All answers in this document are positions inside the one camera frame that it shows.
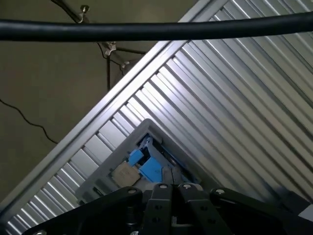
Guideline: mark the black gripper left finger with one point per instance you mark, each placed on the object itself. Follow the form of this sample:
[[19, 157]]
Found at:
[[156, 210]]

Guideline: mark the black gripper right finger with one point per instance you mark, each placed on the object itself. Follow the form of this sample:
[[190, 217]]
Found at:
[[195, 210]]

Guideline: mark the blue plastic part holder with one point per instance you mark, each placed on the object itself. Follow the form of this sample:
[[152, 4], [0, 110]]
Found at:
[[152, 170]]

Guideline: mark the beige square CPU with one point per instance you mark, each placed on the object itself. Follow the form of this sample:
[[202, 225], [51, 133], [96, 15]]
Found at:
[[126, 174]]

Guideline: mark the grey parts rack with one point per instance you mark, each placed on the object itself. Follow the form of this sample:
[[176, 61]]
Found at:
[[115, 159]]

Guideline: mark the metal rod with bolt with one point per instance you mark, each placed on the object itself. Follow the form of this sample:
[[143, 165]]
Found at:
[[78, 16]]

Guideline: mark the silver metal bracket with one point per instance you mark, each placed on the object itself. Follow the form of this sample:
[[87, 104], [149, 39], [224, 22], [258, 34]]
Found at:
[[109, 47]]

